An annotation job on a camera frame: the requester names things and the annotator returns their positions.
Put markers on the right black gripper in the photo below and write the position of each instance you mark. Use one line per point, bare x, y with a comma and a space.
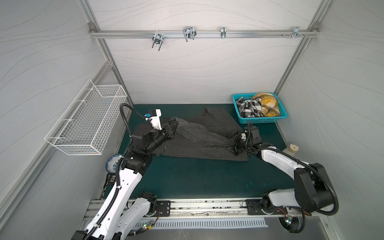
240, 141

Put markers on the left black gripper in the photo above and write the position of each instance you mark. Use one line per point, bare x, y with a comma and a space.
169, 133

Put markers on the dark grey striped shirt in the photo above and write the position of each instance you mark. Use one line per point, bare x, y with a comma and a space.
205, 137

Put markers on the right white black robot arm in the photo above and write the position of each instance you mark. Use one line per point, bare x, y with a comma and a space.
312, 191

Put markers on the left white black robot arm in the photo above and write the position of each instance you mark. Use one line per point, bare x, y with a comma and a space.
112, 222

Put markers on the black white plaid shirt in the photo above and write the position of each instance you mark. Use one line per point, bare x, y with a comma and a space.
251, 108

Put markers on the teal plastic basket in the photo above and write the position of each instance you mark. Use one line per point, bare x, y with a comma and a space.
260, 120

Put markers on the yellow plaid shirt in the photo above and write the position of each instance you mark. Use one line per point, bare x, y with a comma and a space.
267, 105

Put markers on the blue white ceramic plate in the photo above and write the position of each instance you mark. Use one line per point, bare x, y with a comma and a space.
112, 164

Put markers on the yellow black tape measure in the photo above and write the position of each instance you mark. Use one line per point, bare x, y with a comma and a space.
111, 179

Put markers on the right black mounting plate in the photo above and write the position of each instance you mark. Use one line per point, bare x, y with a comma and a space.
258, 207

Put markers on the black mounting plate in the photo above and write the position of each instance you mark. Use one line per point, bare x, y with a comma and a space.
258, 207
162, 209

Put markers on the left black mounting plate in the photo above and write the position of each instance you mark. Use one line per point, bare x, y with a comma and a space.
162, 209

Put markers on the white ventilation grille strip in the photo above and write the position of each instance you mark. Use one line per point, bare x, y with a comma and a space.
214, 223

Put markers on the metal u-bolt clamp left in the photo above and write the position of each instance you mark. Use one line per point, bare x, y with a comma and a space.
158, 40

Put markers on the metal u-bolt clamp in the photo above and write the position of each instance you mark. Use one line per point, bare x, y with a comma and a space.
158, 40
189, 33

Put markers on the small metal hook clamp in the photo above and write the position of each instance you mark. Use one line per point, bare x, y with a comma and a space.
223, 32

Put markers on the metal u-bolt clamp middle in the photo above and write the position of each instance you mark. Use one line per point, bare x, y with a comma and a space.
189, 33

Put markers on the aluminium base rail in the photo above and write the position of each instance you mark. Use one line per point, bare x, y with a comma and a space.
195, 208

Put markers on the white wire wall basket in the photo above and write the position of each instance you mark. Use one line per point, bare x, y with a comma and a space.
86, 125

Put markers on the aluminium crossbar rail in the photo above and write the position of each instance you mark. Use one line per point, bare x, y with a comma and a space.
201, 34

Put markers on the metal bracket clamp right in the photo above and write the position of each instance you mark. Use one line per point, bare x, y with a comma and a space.
296, 33

